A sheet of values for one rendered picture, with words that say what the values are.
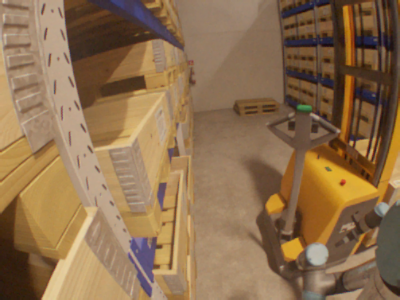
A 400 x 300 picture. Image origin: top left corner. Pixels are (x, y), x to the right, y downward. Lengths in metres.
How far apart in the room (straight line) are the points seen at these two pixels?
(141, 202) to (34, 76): 0.46
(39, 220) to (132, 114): 1.15
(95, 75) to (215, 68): 5.20
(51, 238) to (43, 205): 0.04
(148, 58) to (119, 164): 0.93
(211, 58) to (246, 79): 1.27
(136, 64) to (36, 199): 1.22
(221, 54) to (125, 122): 5.31
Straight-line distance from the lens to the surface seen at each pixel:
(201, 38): 6.38
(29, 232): 0.27
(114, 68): 1.43
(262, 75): 6.73
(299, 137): 1.21
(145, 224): 0.67
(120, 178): 0.57
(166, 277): 0.90
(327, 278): 0.82
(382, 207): 1.10
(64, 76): 0.42
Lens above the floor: 1.70
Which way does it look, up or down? 26 degrees down
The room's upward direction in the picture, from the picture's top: 8 degrees counter-clockwise
